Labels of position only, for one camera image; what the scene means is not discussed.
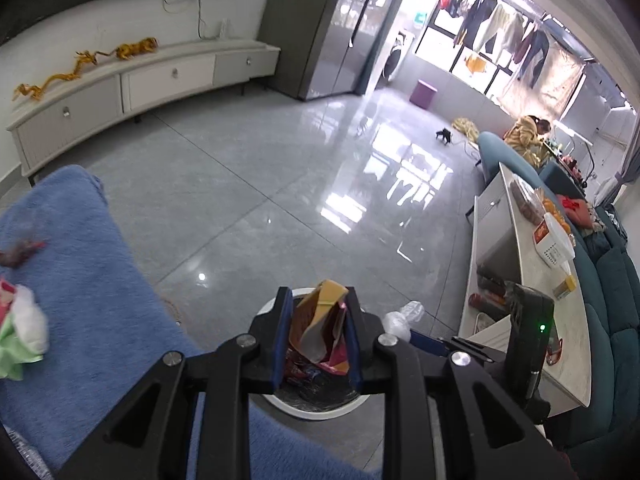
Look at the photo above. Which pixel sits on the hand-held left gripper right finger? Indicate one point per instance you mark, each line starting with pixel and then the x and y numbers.
pixel 353 340

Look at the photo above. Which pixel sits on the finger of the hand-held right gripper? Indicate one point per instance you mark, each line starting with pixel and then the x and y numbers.
pixel 427 342

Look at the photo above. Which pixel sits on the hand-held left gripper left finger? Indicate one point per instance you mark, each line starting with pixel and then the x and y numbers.
pixel 282 340

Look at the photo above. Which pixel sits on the orange snack packet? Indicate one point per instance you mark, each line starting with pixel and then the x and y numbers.
pixel 315 320

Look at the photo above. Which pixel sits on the white trash bin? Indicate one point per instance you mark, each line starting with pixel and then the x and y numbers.
pixel 315 412

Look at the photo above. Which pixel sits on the clear plastic bag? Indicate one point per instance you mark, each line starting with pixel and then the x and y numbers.
pixel 400 320

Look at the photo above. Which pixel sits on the white coffee table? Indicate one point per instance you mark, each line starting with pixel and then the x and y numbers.
pixel 540 280

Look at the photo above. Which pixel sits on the white snack box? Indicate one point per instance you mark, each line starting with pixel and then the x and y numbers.
pixel 552 245

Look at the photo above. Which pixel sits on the teal sofa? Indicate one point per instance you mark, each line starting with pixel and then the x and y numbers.
pixel 610 280

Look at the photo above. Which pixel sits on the red cloth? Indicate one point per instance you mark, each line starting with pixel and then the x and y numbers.
pixel 577 210

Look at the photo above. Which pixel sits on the small black floor object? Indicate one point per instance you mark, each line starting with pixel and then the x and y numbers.
pixel 444 136

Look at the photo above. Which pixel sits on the blue fluffy rug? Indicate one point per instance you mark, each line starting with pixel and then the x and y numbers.
pixel 90 260

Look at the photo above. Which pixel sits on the purple stool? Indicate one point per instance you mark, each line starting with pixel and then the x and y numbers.
pixel 422 94

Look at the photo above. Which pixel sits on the green white crumpled wrapper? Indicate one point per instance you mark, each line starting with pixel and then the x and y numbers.
pixel 25 325

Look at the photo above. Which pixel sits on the white washing machine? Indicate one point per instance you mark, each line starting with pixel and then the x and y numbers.
pixel 395 57

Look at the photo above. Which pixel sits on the white TV cabinet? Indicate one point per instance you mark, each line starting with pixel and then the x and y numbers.
pixel 150 85

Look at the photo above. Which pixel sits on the row of hanging clothes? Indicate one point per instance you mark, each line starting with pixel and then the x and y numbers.
pixel 500 30

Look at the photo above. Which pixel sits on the white router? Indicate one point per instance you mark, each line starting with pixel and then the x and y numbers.
pixel 225 29

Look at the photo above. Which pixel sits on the grey refrigerator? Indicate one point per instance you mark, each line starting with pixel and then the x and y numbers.
pixel 320 25

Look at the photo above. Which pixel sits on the short golden animal figurine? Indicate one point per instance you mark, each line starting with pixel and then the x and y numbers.
pixel 135 49

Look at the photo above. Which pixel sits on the long golden dragon figurine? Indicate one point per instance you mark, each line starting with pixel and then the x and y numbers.
pixel 55 79

